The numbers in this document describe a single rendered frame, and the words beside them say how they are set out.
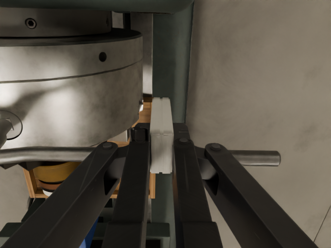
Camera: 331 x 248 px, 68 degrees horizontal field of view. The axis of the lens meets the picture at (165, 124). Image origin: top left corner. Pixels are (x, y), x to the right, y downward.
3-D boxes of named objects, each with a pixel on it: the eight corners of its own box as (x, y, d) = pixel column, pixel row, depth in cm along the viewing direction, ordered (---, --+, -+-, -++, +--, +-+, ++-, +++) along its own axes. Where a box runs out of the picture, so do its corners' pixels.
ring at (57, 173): (12, 151, 39) (24, 196, 42) (72, 151, 39) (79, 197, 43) (38, 126, 47) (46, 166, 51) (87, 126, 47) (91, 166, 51)
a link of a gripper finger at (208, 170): (174, 159, 14) (227, 160, 14) (170, 122, 18) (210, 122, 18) (173, 181, 14) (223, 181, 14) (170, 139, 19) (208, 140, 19)
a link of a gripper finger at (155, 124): (160, 174, 16) (149, 174, 16) (160, 128, 22) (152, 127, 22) (161, 134, 15) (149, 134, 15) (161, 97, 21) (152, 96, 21)
